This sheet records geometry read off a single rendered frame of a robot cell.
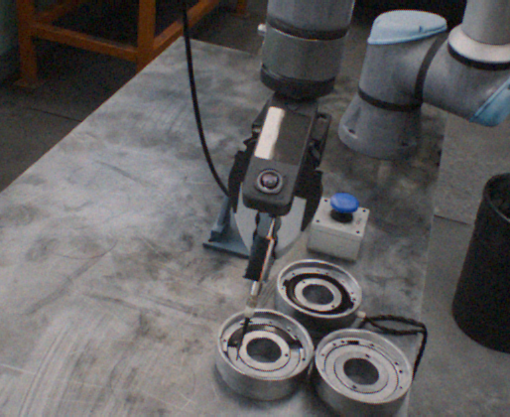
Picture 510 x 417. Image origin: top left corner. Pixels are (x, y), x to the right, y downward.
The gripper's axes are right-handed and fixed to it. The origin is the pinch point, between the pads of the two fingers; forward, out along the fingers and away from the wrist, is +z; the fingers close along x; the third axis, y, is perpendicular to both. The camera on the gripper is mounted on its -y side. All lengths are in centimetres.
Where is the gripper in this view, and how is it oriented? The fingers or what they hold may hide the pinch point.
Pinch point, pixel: (264, 248)
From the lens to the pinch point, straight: 75.6
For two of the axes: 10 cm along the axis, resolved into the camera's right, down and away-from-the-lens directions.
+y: 2.7, -5.1, 8.2
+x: -9.6, -2.5, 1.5
